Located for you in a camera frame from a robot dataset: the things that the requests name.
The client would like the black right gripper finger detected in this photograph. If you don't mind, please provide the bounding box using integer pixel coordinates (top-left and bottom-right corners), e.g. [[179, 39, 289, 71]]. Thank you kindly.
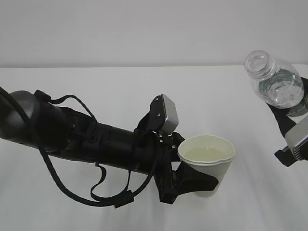
[[301, 77, 308, 103], [267, 104, 296, 137]]

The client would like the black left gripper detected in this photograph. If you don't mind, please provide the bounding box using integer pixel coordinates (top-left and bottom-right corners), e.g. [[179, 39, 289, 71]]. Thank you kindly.
[[133, 131, 219, 205]]

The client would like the clear water bottle green label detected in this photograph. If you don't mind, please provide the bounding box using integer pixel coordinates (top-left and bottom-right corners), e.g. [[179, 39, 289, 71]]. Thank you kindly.
[[244, 50, 308, 117]]

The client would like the white paper cup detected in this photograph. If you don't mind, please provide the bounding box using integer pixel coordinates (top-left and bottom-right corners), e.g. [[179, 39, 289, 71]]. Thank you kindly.
[[178, 135, 235, 198]]

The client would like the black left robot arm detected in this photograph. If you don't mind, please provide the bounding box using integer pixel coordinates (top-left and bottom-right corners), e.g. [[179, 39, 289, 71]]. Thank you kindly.
[[0, 90, 218, 208]]

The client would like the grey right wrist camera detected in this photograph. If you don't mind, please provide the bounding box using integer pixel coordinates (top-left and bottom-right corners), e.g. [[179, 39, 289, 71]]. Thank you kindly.
[[275, 116, 308, 167]]

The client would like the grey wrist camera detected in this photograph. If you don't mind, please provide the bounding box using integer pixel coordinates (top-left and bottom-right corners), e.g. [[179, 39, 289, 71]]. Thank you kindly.
[[275, 116, 308, 167], [137, 94, 179, 135]]

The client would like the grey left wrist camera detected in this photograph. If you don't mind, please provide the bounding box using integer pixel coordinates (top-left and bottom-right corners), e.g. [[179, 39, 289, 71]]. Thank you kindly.
[[137, 94, 179, 135]]

